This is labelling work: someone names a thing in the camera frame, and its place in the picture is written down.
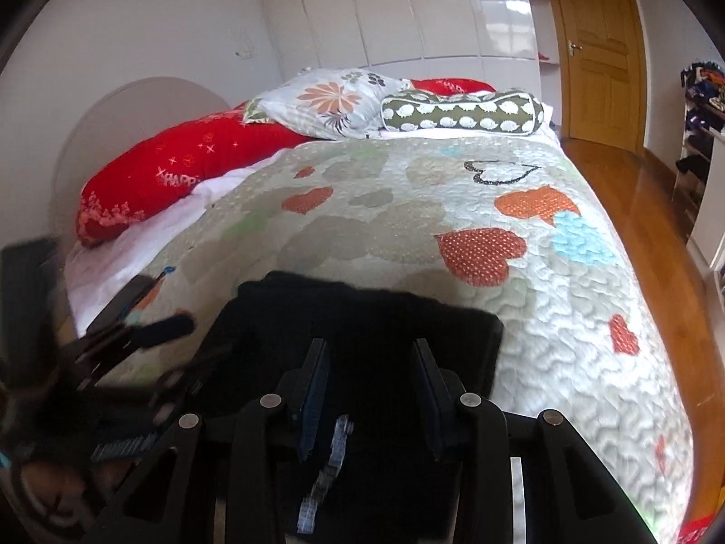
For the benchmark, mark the wooden door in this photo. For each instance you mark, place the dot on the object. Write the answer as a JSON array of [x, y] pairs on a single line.
[[603, 71]]

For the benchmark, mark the white bed sheet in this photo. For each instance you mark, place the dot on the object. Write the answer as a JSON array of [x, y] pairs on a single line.
[[93, 276]]

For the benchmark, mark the black pants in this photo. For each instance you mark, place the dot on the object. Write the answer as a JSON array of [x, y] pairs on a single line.
[[389, 482]]

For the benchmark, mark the green white bolster pillow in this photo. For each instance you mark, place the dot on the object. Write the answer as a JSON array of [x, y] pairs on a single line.
[[509, 112]]

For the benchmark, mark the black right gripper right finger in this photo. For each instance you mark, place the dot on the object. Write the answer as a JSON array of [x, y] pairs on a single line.
[[569, 495]]

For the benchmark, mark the white shelf cabinet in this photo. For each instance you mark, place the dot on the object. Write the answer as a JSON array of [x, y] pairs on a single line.
[[706, 241]]

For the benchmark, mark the pile of clothes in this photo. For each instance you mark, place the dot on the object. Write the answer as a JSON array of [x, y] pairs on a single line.
[[703, 89]]

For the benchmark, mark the white glossy wardrobe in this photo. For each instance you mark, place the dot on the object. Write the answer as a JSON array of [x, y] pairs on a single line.
[[487, 40]]

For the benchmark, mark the red paper bag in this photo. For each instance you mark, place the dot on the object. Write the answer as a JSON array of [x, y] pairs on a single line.
[[693, 531]]

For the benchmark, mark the heart patterned quilt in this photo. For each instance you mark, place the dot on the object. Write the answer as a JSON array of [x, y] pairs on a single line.
[[499, 223]]

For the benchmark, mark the person's left hand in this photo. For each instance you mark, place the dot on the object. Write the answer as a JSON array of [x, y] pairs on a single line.
[[66, 501]]

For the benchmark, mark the rounded beige headboard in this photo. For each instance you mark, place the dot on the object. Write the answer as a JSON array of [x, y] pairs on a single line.
[[111, 126]]

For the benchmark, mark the long red pillow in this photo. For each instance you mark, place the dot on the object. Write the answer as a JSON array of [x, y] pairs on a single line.
[[158, 171]]

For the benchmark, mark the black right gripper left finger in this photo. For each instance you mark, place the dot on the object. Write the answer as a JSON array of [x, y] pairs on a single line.
[[271, 482]]

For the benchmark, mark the white floral pillow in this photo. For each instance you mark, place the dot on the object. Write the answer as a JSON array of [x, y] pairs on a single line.
[[329, 104]]

